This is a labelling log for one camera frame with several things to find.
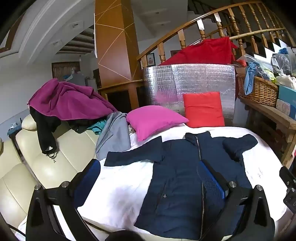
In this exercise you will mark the white pink blanket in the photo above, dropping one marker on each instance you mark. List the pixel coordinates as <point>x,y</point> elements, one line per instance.
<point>120,190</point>

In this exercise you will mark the grey garment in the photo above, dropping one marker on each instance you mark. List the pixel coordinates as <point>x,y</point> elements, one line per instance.
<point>115,136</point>

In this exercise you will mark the framed picture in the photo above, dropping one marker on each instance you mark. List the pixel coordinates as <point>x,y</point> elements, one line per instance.
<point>150,59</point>

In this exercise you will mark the cream leather sofa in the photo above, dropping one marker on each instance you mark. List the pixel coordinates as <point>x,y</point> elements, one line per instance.
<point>57,162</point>

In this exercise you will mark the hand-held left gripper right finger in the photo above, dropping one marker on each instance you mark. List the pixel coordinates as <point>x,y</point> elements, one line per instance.
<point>212,183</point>

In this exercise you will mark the patterned tissue box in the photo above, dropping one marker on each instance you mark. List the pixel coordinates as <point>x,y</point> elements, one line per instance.
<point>283,106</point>

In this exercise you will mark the light blue cardboard box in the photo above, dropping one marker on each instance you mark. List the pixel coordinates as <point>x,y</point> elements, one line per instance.
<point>288,95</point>

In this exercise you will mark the grey refrigerator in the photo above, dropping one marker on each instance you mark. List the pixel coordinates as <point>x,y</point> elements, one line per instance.
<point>91,83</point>

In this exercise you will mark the teal garment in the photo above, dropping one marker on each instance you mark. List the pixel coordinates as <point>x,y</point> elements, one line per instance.
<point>98,127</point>

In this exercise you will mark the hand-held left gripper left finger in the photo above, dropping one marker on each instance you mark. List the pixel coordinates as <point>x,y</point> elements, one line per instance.
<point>87,180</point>

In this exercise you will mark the large red cloth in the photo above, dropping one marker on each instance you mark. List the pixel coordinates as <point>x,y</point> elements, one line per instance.
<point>203,52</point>

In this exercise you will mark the red pillow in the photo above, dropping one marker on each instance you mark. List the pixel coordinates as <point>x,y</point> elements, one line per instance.
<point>203,109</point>

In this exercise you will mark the clear plastic bag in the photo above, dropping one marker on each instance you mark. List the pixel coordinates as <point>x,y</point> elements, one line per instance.
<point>281,63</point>

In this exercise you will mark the neon yellow cloth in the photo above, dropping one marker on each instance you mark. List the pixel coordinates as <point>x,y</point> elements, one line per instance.
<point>268,74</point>

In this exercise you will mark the beige plastic bag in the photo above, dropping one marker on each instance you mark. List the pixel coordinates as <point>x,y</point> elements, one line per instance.
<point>286,81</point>

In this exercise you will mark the light blue cloth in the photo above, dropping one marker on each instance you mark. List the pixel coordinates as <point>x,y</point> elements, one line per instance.
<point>249,78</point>

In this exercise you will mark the magenta fleece garment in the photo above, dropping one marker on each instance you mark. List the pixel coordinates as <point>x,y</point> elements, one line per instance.
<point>69,99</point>

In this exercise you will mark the silver foil insulation panel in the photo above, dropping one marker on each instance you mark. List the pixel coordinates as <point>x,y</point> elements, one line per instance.
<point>189,78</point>

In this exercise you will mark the person's black pants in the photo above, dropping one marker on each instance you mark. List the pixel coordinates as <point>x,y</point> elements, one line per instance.
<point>124,236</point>

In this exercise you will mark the orange wooden pillar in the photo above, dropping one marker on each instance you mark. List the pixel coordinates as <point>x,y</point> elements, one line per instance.
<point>113,46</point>

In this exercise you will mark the wooden stair railing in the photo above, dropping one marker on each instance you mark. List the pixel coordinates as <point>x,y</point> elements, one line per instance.
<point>182,38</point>

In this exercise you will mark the wicker basket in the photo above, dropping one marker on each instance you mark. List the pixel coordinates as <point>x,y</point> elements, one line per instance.
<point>259,92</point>

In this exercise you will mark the black garment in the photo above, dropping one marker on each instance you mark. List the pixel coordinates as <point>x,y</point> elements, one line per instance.
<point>45,129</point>

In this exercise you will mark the wooden bench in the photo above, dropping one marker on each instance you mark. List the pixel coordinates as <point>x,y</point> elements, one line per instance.
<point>277,118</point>

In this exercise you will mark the navy zip jacket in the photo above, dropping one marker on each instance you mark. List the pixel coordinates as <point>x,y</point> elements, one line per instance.
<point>175,180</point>

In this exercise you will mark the magenta pillow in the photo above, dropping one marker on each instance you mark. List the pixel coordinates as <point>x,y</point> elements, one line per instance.
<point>155,120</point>

